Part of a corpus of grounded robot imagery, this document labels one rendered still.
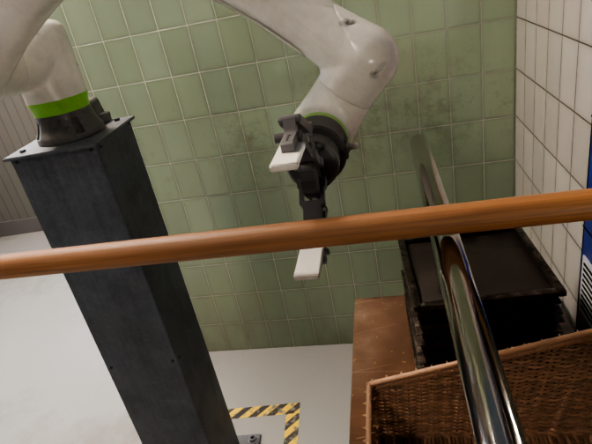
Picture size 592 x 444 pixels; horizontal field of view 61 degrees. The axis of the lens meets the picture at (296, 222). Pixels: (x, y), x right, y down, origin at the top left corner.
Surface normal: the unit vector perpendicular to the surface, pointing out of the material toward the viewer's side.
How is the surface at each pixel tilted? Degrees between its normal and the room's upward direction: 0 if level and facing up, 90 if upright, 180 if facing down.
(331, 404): 0
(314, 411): 0
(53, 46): 89
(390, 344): 0
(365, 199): 90
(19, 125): 90
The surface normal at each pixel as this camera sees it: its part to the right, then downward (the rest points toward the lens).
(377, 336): -0.18, -0.88
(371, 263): -0.13, 0.47
